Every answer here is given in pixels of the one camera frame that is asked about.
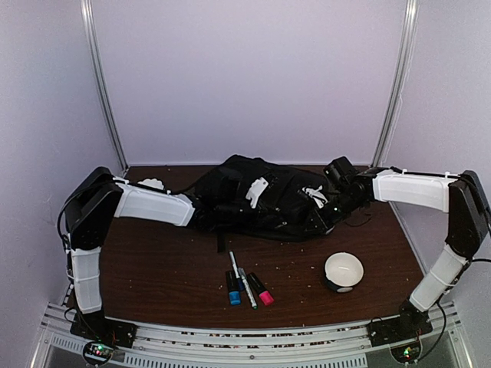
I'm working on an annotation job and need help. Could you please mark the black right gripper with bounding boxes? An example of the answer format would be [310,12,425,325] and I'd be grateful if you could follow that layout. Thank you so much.
[301,190,365,235]

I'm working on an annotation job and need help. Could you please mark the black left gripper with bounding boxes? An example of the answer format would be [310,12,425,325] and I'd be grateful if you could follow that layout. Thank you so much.
[217,199,280,232]

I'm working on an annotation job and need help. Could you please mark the black student backpack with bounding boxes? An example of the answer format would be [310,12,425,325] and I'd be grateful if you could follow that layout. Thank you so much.
[190,155,329,242]

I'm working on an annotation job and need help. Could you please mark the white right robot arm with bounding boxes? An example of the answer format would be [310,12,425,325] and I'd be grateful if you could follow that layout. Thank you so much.
[304,156,490,339]

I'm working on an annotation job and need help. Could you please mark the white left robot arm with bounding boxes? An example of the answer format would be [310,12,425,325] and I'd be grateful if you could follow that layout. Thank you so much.
[61,166,198,340]

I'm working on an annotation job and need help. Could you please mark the white fluted ceramic bowl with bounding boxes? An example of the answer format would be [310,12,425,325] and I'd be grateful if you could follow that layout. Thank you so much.
[137,178,169,194]

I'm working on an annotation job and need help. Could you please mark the white bowl black base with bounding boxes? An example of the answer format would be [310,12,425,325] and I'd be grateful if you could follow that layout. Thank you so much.
[324,252,364,294]

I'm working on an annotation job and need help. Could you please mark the blue highlighter marker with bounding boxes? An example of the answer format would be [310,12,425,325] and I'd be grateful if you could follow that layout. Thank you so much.
[226,271,241,306]

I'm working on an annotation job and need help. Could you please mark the white pen green tip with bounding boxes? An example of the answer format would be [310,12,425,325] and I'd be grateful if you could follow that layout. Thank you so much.
[238,268,258,310]

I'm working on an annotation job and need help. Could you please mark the pink highlighter marker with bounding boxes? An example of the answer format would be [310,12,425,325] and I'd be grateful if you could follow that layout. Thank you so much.
[246,272,275,306]

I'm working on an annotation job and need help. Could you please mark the right circuit board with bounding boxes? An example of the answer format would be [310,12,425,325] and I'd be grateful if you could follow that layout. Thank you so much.
[390,342,422,364]

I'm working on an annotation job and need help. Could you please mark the circuit board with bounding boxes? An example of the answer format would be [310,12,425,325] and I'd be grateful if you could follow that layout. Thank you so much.
[82,341,115,365]
[390,342,422,364]

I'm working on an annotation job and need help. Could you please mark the left circuit board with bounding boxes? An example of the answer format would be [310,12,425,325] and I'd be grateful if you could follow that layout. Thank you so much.
[82,341,115,365]

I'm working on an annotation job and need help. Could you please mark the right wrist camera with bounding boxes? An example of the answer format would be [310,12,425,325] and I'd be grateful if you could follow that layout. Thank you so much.
[302,185,329,209]

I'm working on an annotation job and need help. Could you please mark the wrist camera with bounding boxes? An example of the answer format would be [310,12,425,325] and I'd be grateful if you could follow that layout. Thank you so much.
[245,177,269,209]
[302,185,329,209]

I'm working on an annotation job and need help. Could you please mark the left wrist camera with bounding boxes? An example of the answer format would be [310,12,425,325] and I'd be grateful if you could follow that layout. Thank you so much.
[245,177,269,209]

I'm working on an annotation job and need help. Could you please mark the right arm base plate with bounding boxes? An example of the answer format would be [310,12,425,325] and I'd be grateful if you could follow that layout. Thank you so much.
[367,316,433,347]

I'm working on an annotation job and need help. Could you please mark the aluminium front rail frame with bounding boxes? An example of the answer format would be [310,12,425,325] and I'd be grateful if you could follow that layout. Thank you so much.
[30,301,475,368]

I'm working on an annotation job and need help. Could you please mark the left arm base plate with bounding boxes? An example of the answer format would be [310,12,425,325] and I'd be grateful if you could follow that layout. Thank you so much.
[70,319,137,348]

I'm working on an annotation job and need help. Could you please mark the right aluminium corner post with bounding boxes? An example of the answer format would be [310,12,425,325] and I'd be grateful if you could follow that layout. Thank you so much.
[371,0,419,166]

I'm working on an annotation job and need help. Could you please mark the aluminium corner post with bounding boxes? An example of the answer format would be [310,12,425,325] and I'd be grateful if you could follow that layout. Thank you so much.
[371,0,419,166]
[80,0,130,173]

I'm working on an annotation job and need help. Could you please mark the left aluminium corner post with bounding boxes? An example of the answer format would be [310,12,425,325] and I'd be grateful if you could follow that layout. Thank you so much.
[80,0,130,173]

